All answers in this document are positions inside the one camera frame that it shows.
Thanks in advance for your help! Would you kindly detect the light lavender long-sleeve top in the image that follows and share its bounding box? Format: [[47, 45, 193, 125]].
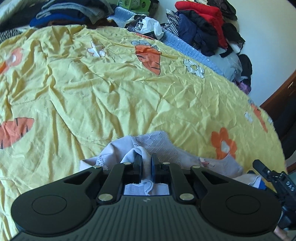
[[79, 131, 262, 196]]

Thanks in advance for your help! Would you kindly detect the dark clothes pile top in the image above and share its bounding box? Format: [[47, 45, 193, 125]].
[[196, 1, 245, 58]]

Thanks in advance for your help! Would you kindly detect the folded dark clothes stack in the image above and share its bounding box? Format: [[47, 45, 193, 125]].
[[0, 0, 114, 33]]

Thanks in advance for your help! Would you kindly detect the yellow cartoon print quilt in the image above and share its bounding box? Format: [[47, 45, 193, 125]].
[[1, 25, 285, 240]]

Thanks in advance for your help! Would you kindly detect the translucent plastic storage bag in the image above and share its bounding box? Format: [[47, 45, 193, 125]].
[[208, 48, 242, 82]]

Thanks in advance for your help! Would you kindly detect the navy blue garment on pile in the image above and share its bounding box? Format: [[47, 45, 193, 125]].
[[177, 10, 219, 56]]

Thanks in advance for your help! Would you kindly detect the red jacket on pile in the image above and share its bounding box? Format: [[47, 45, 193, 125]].
[[175, 1, 228, 49]]

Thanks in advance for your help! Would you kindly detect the blue knitted blanket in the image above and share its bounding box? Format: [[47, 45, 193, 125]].
[[108, 6, 224, 76]]

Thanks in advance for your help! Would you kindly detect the crumpled white plastic bag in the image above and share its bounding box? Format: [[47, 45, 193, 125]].
[[125, 15, 164, 40]]

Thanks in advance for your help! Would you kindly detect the green plastic chair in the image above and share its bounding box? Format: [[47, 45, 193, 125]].
[[117, 0, 151, 12]]

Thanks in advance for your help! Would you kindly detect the brown wooden door frame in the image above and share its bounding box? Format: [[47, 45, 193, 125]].
[[260, 71, 295, 119]]

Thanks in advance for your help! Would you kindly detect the black bag by wall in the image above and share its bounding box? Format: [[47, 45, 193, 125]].
[[238, 54, 253, 86]]

